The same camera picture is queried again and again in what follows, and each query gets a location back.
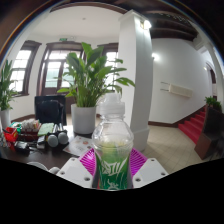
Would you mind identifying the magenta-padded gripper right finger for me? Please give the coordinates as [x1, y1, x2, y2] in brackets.
[129, 147, 169, 190]

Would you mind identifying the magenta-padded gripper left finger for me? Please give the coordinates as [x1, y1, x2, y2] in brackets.
[56, 147, 98, 190]

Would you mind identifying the clear green-label drink bottle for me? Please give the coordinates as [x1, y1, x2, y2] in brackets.
[91, 92, 135, 191]

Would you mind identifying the printed paper booklet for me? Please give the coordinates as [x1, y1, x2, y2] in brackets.
[62, 134, 95, 157]

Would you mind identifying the grey microphone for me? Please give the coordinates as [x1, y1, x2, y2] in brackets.
[56, 123, 70, 146]
[46, 124, 60, 148]

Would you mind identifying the light green packet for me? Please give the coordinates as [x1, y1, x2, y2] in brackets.
[37, 122, 56, 137]

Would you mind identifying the small black box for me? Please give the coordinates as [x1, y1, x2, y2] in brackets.
[13, 140, 31, 155]

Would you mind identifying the box of wrapped snacks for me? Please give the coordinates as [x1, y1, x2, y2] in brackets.
[19, 118, 41, 141]

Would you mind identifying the black chair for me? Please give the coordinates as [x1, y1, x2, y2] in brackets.
[34, 95, 67, 126]

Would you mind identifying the dark wooden cabinet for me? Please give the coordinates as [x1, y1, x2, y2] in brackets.
[194, 105, 224, 160]

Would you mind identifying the red plastic box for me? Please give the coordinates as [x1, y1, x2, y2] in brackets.
[2, 126, 20, 143]

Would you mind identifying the small green plant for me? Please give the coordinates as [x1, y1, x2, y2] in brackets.
[204, 95, 223, 111]

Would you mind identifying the large plant in white pot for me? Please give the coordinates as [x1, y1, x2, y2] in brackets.
[0, 59, 18, 130]
[57, 41, 136, 135]

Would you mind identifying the dark wooden glazed door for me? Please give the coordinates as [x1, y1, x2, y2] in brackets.
[36, 41, 85, 98]

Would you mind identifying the dark framed window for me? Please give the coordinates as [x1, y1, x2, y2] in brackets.
[8, 40, 42, 96]
[97, 42, 120, 88]

